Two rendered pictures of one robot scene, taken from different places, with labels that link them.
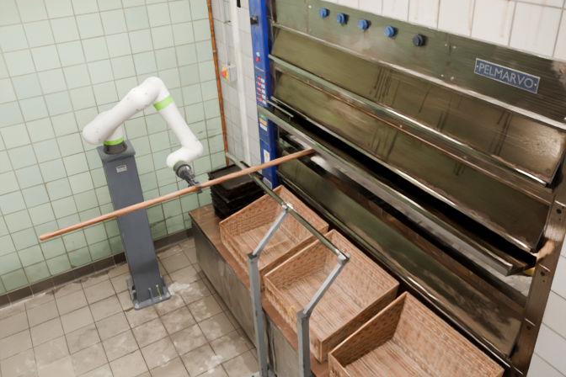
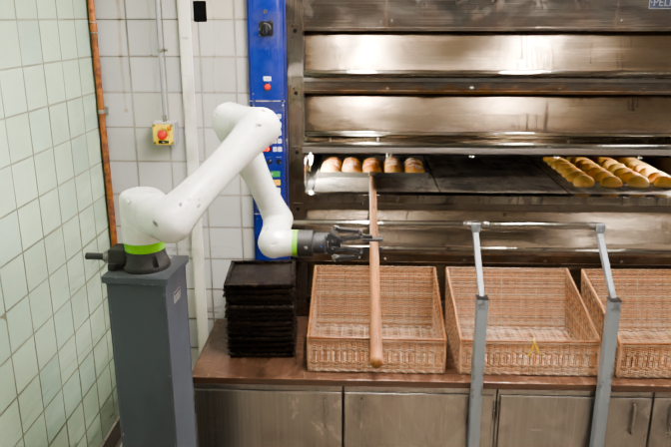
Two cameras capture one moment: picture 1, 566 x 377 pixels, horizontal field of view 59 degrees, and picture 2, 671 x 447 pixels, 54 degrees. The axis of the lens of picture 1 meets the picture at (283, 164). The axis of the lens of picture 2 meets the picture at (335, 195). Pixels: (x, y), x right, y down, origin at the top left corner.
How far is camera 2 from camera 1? 280 cm
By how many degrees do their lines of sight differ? 56
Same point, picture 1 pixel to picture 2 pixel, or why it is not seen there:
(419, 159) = (585, 114)
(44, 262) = not seen: outside the picture
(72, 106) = not seen: outside the picture
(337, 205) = (446, 233)
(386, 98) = (542, 63)
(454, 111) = (628, 50)
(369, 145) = (514, 126)
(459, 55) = not seen: outside the picture
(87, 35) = not seen: outside the picture
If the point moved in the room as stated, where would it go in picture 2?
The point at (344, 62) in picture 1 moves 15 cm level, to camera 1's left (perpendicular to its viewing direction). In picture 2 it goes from (461, 45) to (448, 46)
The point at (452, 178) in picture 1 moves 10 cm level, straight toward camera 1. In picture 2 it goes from (630, 115) to (653, 118)
